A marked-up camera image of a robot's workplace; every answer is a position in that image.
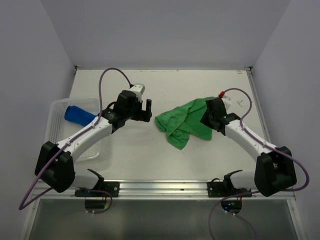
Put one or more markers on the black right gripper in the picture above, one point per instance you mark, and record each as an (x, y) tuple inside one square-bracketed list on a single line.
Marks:
[(205, 119)]

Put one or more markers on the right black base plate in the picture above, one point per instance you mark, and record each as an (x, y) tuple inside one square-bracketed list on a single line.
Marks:
[(216, 188)]

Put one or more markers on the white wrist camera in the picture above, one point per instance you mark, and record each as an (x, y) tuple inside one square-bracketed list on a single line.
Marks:
[(226, 100), (138, 89)]

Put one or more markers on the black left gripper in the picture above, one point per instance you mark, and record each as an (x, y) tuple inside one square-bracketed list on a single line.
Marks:
[(143, 115)]

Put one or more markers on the blue towel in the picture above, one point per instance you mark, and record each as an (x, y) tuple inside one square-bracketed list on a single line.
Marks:
[(77, 115)]

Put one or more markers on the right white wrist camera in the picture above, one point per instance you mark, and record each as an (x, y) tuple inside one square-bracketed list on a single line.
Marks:
[(226, 100)]

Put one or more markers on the white perforated plastic basket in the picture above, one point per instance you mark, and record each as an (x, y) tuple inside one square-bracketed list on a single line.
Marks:
[(57, 128)]

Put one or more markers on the green towel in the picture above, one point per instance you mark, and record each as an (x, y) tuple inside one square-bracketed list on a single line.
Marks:
[(181, 122)]

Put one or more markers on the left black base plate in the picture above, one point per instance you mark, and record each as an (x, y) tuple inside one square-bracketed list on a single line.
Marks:
[(111, 187)]

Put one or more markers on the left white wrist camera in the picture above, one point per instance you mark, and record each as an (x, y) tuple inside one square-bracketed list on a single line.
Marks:
[(138, 89)]

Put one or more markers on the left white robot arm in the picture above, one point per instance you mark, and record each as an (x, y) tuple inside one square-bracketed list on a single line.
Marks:
[(55, 165)]

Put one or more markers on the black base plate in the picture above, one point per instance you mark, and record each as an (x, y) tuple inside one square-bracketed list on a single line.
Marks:
[(111, 187), (216, 188)]

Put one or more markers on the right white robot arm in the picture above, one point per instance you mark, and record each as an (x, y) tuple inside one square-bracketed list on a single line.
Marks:
[(274, 168)]

